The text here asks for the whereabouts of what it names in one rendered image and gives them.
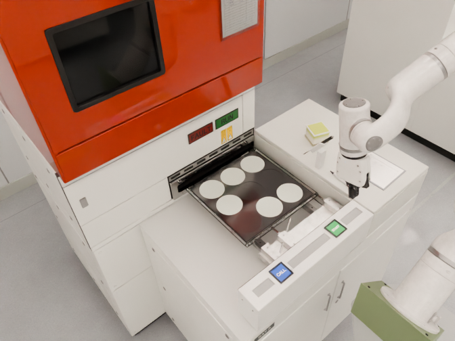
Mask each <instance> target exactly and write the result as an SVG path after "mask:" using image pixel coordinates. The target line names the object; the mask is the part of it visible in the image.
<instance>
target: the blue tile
mask: <svg viewBox="0 0 455 341"><path fill-rule="evenodd" d="M271 272H272V273H273V274H274V275H275V276H276V277H277V278H278V279H279V280H280V281H283V280H284V279H285V278H286V277H288V276H289V275H290V274H291V272H290V271H289V270H288V269H287V268H286V267H284V266H283V265H282V264H280V265H279V266H277V267H276V268H275V269H274V270H273V271H271Z"/></svg>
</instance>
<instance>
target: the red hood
mask: <svg viewBox="0 0 455 341"><path fill-rule="evenodd" d="M263 22H264V0H0V100H1V102H2V103H3V105H4V106H5V107H6V108H7V110H8V111H9V113H10V114H11V115H12V116H13V117H14V119H15V120H16V122H17V123H18V124H19V125H20V126H21V128H22V129H23V131H24V132H25V133H26V134H27V135H28V137H29V138H30V140H31V141H32V142H33V143H34V145H35V146H36V147H37V149H38V150H39V151H40V152H41V154H42V155H43V156H44V158H45V159H46V161H48V163H49V164H50V165H51V167H52V168H53V169H54V170H55V172H56V173H57V174H58V176H59V177H60V178H61V180H62V181H63V182H64V183H68V182H70V181H72V180H73V179H76V178H77V177H80V176H81V175H84V174H85V173H88V172H89V171H92V170H93V169H95V168H97V167H99V166H101V165H103V164H105V163H107V162H109V161H111V160H113V159H115V158H116V157H118V156H120V155H122V154H124V153H126V152H128V151H130V150H132V149H134V148H136V147H137V146H139V145H141V144H143V143H145V142H147V141H149V140H151V139H153V138H155V137H157V136H159V135H161V134H163V133H165V132H167V131H169V130H171V129H173V128H175V127H177V126H179V125H180V124H182V123H184V122H186V121H188V120H190V119H192V118H194V117H196V116H198V115H200V114H202V113H203V112H206V111H207V110H210V109H211V108H214V107H215V106H218V105H219V104H221V103H223V102H225V101H227V100H229V99H231V98H233V97H235V96H237V95H239V94H241V93H243V92H244V91H246V90H248V89H250V88H252V87H254V86H256V85H258V84H260V83H262V76H263Z"/></svg>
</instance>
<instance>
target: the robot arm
mask: <svg viewBox="0 0 455 341"><path fill-rule="evenodd" d="M454 72H455V31H454V32H453V33H452V34H450V35H448V36H447V37H446V38H445V39H443V40H442V41H440V42H439V43H438V44H436V45H435V46H434V47H432V48H431V49H430V50H428V51H427V52H426V53H424V54H423V55H421V56H420V57H419V58H418V59H416V60H415V61H413V62H412V63H411V64H410V65H409V66H407V67H406V68H404V69H403V70H402V71H401V72H399V73H398V74H396V75H395V76H394V77H393V78H392V79H391V80H390V81H389V82H388V83H387V84H386V87H385V92H386V94H387V97H388V98H389V100H390V102H391V103H390V105H389V107H388V109H387V111H386V112H385V113H384V114H383V115H382V116H381V117H380V118H379V119H378V120H376V121H375V122H372V120H371V117H370V102H369V101H368V100H367V99H364V98H361V97H350V98H347V99H344V100H343V101H341V102H340V104H339V152H338V156H337V167H336V174H337V177H339V178H340V179H342V180H344V181H345V182H346V184H347V187H348V189H349V198H351V199H354V198H355V197H357V196H359V188H361V187H363V188H366V189H367V188H368V187H370V185H369V181H370V179H371V165H370V157H369V154H368V153H371V152H375V151H377V150H378V149H380V148H382V147H383V146H384V145H386V144H387V143H389V142H390V141H391V140H392V139H394V138H395V137H396V136H398V135H399V134H400V133H401V132H402V131H403V129H404V128H405V126H406V125H407V123H408V120H409V117H410V110H411V106H412V103H413V102H414V101H415V100H416V99H418V98H419V97H420V96H421V95H423V94H425V93H426V92H427V91H429V90H430V89H432V88H433V87H434V86H436V85H437V84H439V83H440V82H442V81H443V80H444V79H446V78H448V77H449V76H450V75H451V74H453V73H454ZM454 290H455V229H453V230H451V231H448V232H445V233H443V234H441V235H439V236H438V237H436V239H435V240H434V241H433V242H432V244H431V245H430V246H429V247H428V249H427V250H426V251H425V253H424V254H423V255H422V256H421V258H420V259H419V260H418V262H417V263H416V264H415V265H414V267H413V268H412V270H411V271H410V272H409V274H407V276H406V277H405V279H404V280H403V281H402V282H401V283H400V285H399V286H398V288H397V289H396V290H393V289H391V288H388V287H386V286H383V287H382V288H381V294H382V295H383V296H384V297H385V299H386V300H387V301H388V302H389V303H390V304H391V305H392V306H393V307H394V308H395V309H396V310H398V311H399V312H400V313H401V314H402V315H403V316H405V317H406V318H407V319H409V320H410V321H411V322H413V323H414V324H416V325H417V326H419V327H421V328H422V329H424V330H426V331H427V332H430V333H432V334H438V333H439V331H440V330H439V327H438V325H437V323H438V322H439V320H440V319H441V317H438V316H437V311H438V310H439V309H440V308H441V306H442V305H443V304H444V302H445V301H446V300H447V299H448V298H449V296H450V295H451V294H452V292H453V291H454Z"/></svg>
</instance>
